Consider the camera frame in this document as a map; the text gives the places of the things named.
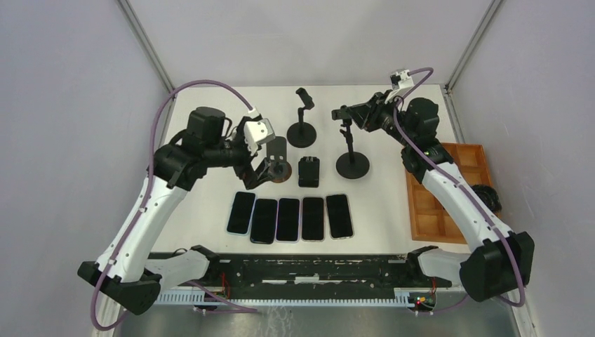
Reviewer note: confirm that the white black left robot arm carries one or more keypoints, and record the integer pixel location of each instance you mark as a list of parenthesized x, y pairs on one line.
[(124, 272)]

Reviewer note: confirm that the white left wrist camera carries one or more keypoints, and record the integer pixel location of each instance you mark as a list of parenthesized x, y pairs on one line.
[(257, 131)]

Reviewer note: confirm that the small black phone stand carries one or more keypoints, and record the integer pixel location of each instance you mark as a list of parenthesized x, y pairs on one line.
[(309, 172)]

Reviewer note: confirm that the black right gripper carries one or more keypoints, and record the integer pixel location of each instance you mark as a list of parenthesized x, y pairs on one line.
[(367, 114)]

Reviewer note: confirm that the white cased phone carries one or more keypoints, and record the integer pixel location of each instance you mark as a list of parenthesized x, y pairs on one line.
[(339, 216)]

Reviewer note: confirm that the black phone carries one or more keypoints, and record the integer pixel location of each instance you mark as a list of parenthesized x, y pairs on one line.
[(263, 224), (313, 219)]

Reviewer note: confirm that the white slotted cable duct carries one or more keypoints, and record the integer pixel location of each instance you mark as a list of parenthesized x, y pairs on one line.
[(199, 298)]

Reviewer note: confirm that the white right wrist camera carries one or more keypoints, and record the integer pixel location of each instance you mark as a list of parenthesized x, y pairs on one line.
[(401, 82)]

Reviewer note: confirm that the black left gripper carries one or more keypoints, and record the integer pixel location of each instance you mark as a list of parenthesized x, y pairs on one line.
[(247, 173)]

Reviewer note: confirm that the wooden base black phone stand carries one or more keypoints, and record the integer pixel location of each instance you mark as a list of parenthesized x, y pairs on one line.
[(277, 168)]

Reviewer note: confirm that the white framed small phone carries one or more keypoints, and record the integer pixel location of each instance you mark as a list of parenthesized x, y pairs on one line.
[(288, 220)]

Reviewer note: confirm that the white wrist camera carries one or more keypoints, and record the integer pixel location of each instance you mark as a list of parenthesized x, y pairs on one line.
[(257, 131), (401, 82)]

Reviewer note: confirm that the light blue cased phone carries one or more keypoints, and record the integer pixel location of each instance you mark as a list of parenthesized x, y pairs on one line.
[(241, 213)]

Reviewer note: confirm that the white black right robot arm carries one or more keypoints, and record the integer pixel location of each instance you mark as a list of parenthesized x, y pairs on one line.
[(499, 261)]

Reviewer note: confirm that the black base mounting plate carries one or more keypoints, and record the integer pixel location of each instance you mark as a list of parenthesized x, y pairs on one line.
[(314, 277)]

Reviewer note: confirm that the orange compartment tray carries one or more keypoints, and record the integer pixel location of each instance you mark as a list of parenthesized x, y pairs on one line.
[(429, 221)]

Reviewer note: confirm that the black round stand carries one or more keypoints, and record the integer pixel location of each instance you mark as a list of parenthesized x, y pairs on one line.
[(302, 134), (350, 165)]

